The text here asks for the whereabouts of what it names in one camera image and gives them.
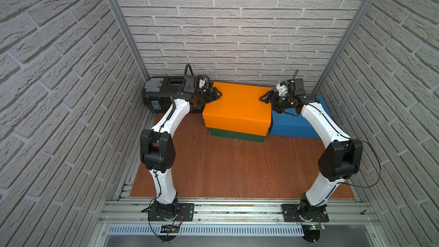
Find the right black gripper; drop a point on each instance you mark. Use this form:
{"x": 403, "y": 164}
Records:
{"x": 275, "y": 95}

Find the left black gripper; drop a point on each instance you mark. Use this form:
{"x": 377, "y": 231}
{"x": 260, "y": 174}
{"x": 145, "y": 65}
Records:
{"x": 208, "y": 94}

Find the blue shoebox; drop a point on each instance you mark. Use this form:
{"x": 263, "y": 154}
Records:
{"x": 291, "y": 126}

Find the orange shoebox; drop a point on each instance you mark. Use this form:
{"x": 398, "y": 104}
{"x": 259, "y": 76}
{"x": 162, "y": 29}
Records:
{"x": 239, "y": 109}

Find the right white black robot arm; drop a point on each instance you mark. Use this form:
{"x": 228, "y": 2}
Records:
{"x": 341, "y": 158}

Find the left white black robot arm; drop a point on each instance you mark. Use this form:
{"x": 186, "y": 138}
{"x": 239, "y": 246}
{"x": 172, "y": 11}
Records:
{"x": 157, "y": 150}

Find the green shoebox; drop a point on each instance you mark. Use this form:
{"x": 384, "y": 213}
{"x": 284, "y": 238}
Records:
{"x": 237, "y": 135}

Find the black plastic toolbox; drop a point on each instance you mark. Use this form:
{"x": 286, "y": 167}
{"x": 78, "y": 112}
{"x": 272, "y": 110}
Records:
{"x": 159, "y": 91}

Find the right green circuit board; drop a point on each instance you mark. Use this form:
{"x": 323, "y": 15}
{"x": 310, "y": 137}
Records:
{"x": 313, "y": 227}

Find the green circuit board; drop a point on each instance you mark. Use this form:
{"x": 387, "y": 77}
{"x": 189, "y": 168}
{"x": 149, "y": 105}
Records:
{"x": 313, "y": 227}
{"x": 169, "y": 229}

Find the left green circuit board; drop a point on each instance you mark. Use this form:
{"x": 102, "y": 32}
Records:
{"x": 169, "y": 229}

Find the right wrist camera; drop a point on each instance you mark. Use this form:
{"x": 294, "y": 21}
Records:
{"x": 283, "y": 88}

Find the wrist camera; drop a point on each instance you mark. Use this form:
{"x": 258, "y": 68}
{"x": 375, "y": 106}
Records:
{"x": 202, "y": 82}
{"x": 283, "y": 88}

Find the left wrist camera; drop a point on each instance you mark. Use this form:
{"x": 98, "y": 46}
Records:
{"x": 202, "y": 82}

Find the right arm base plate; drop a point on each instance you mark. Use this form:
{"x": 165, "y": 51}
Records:
{"x": 289, "y": 212}

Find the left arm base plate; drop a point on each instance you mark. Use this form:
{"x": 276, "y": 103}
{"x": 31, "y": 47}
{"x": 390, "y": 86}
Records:
{"x": 187, "y": 212}

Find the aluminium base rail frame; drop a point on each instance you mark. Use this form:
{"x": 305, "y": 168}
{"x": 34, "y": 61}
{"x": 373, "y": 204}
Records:
{"x": 228, "y": 217}

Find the left aluminium corner post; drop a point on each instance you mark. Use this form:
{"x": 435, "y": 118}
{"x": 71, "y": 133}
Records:
{"x": 125, "y": 30}

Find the aluminium corner post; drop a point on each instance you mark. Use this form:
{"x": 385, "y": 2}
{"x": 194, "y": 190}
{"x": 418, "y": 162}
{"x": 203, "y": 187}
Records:
{"x": 351, "y": 29}
{"x": 125, "y": 30}

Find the right aluminium corner post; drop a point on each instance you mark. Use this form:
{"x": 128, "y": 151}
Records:
{"x": 351, "y": 29}

